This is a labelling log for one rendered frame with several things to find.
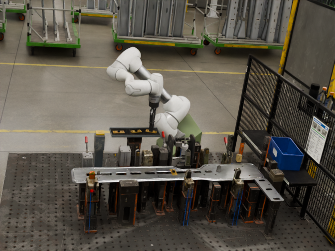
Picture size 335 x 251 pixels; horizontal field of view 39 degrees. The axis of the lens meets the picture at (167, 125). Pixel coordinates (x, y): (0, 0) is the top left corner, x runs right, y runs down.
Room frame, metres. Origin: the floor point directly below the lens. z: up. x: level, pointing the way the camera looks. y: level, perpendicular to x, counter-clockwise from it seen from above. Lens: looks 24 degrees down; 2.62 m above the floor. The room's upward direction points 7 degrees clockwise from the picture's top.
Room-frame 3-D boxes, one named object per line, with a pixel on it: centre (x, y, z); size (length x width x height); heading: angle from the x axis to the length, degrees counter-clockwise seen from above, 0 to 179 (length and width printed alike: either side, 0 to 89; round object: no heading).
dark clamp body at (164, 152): (3.10, 0.01, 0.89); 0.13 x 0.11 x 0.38; 17
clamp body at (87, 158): (2.90, 0.53, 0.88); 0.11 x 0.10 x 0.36; 17
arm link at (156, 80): (3.20, 0.13, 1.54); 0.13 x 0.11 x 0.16; 130
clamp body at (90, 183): (2.57, 0.43, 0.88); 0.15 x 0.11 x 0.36; 17
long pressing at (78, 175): (2.90, -0.07, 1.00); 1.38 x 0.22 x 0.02; 107
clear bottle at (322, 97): (3.33, -1.12, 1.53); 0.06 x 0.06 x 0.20
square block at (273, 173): (3.01, -0.83, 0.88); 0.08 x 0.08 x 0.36; 17
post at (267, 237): (2.73, -0.79, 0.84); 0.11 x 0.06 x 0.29; 17
